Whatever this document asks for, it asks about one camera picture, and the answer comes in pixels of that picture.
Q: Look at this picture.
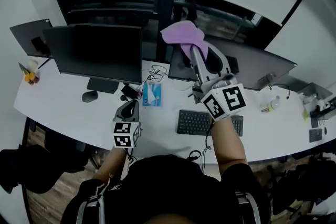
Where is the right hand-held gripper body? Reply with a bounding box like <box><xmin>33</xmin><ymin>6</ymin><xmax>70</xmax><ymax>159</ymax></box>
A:
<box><xmin>192</xmin><ymin>73</ymin><xmax>248</xmax><ymax>122</ymax></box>

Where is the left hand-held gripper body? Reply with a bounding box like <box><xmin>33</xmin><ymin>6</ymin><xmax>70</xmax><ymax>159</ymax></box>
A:
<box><xmin>112</xmin><ymin>120</ymin><xmax>142</xmax><ymax>150</ymax></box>

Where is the purple cloth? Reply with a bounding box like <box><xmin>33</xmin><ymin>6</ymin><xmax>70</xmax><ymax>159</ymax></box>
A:
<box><xmin>160</xmin><ymin>20</ymin><xmax>209</xmax><ymax>60</ymax></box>

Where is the wide black monitor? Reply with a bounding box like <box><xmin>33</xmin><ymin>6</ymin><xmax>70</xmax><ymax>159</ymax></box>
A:
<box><xmin>167</xmin><ymin>36</ymin><xmax>298</xmax><ymax>98</ymax></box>

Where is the person's left forearm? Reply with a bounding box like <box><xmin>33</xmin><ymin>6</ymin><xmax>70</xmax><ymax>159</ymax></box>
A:
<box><xmin>91</xmin><ymin>146</ymin><xmax>128</xmax><ymax>184</ymax></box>

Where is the person's right forearm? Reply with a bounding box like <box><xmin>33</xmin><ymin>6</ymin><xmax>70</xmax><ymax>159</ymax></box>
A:
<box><xmin>209</xmin><ymin>115</ymin><xmax>249</xmax><ymax>174</ymax></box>

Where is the left black monitor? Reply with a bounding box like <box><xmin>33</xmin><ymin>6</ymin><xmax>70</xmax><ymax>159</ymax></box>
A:
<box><xmin>43</xmin><ymin>24</ymin><xmax>143</xmax><ymax>94</ymax></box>

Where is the dark grey monitor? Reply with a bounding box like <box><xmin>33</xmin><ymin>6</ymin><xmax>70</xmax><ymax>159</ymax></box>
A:
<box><xmin>9</xmin><ymin>18</ymin><xmax>53</xmax><ymax>69</ymax></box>

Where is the black power adapter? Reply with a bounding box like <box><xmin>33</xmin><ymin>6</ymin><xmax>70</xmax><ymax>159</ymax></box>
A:
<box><xmin>120</xmin><ymin>84</ymin><xmax>137</xmax><ymax>102</ymax></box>

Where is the blue tissue packet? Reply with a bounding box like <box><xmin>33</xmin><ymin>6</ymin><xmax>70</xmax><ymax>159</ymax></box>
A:
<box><xmin>142</xmin><ymin>82</ymin><xmax>163</xmax><ymax>108</ymax></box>

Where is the grey computer mouse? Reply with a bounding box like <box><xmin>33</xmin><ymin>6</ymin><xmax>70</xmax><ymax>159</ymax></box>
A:
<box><xmin>81</xmin><ymin>90</ymin><xmax>99</xmax><ymax>103</ymax></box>

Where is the clear bottle yellow label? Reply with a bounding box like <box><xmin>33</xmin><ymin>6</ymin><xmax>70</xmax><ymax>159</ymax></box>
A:
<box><xmin>259</xmin><ymin>95</ymin><xmax>281</xmax><ymax>113</ymax></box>

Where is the black office chair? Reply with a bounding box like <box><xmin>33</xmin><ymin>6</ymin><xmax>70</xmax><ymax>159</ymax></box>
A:
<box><xmin>0</xmin><ymin>144</ymin><xmax>89</xmax><ymax>195</ymax></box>
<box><xmin>270</xmin><ymin>158</ymin><xmax>336</xmax><ymax>216</ymax></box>
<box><xmin>43</xmin><ymin>130</ymin><xmax>98</xmax><ymax>166</ymax></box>

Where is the person's black clothing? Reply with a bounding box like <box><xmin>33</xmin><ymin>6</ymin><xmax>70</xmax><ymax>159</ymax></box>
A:
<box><xmin>60</xmin><ymin>154</ymin><xmax>272</xmax><ymax>224</ymax></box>

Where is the grey laptop lid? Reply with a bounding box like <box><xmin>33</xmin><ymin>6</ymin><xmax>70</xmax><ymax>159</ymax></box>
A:
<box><xmin>299</xmin><ymin>82</ymin><xmax>333</xmax><ymax>99</ymax></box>

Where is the small black keyboard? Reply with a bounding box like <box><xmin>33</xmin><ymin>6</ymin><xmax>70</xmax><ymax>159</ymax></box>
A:
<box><xmin>309</xmin><ymin>127</ymin><xmax>323</xmax><ymax>143</ymax></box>

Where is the tangled black cable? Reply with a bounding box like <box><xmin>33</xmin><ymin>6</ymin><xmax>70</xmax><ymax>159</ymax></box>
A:
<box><xmin>146</xmin><ymin>64</ymin><xmax>169</xmax><ymax>84</ymax></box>

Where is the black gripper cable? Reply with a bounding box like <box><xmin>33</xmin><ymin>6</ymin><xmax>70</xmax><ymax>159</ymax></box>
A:
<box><xmin>199</xmin><ymin>123</ymin><xmax>214</xmax><ymax>174</ymax></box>

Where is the grey backpack strap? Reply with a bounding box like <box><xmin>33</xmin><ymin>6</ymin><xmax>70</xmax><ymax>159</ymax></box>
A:
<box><xmin>235</xmin><ymin>191</ymin><xmax>260</xmax><ymax>224</ymax></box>
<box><xmin>76</xmin><ymin>191</ymin><xmax>106</xmax><ymax>224</ymax></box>

